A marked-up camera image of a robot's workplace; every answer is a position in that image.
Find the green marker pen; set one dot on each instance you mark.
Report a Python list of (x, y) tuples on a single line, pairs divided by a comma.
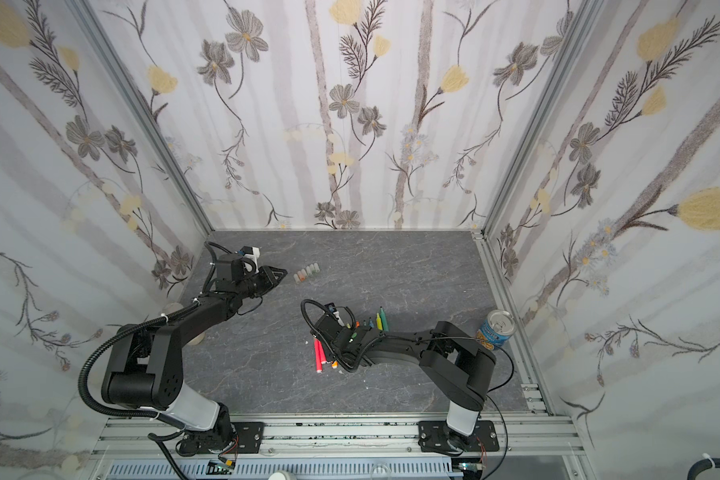
[(384, 321)]

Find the pink marker pen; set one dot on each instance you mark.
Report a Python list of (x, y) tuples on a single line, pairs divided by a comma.
[(318, 366)]

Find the red marker pen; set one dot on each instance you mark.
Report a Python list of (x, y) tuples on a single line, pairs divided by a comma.
[(321, 353)]

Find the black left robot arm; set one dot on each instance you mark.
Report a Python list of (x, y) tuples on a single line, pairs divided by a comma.
[(139, 372)]

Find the white vented cable duct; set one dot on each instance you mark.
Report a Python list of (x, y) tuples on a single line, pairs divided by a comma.
[(332, 468)]

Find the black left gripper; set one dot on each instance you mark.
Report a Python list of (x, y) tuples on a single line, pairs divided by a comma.
[(266, 272)]

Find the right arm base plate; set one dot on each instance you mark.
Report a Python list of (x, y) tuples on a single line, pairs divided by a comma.
[(437, 437)]

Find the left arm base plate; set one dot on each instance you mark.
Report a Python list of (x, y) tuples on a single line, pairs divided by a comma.
[(239, 437)]

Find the aluminium frame rail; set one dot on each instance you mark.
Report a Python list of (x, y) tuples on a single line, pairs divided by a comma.
[(361, 435)]

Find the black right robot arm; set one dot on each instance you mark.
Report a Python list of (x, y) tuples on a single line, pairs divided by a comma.
[(458, 365)]

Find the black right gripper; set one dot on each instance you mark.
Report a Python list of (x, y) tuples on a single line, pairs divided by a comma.
[(348, 337)]

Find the blue soup can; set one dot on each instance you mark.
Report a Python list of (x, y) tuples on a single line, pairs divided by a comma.
[(498, 327)]

